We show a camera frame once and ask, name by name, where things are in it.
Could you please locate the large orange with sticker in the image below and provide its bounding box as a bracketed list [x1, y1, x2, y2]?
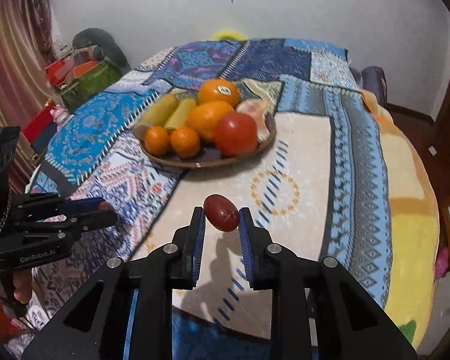
[197, 78, 240, 108]

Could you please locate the grey plush toy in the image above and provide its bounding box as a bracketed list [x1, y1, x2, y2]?
[72, 28, 131, 74]

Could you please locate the blue patchwork patterned bedspread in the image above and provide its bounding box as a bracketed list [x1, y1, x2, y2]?
[9, 38, 392, 359]

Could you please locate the pink striped curtain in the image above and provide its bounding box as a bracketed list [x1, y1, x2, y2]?
[0, 0, 61, 192]

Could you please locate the red box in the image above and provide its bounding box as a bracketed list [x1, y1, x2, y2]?
[22, 98, 57, 144]

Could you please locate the green storage box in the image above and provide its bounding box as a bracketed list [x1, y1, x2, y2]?
[60, 60, 122, 112]

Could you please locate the pink small figurine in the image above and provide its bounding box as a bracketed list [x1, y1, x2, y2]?
[50, 105, 71, 128]

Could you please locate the dark red jujube fruit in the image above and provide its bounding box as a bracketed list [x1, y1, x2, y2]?
[203, 194, 239, 233]

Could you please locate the person left hand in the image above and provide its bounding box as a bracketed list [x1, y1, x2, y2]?
[0, 270, 32, 305]

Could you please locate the yellow round cushion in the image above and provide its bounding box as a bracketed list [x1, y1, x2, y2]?
[211, 28, 246, 41]

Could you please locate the small mandarin orange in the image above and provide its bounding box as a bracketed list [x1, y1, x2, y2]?
[170, 125, 201, 158]
[144, 126, 170, 157]

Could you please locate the yellow corn cob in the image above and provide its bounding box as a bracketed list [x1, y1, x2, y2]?
[132, 94, 178, 140]
[164, 97, 197, 131]

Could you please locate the large orange plain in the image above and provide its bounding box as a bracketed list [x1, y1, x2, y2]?
[186, 101, 235, 142]

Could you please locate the dark purple round plate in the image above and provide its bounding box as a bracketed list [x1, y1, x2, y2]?
[138, 105, 276, 169]

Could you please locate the orange yellow fleece blanket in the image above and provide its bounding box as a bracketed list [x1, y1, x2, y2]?
[362, 89, 440, 348]

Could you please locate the dark blue pillow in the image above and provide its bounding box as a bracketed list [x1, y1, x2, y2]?
[350, 66, 388, 108]

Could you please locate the red tomato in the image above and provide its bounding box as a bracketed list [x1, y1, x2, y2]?
[214, 112, 257, 157]

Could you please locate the pomelo segment peeled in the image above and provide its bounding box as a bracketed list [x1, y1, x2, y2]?
[235, 98, 270, 143]

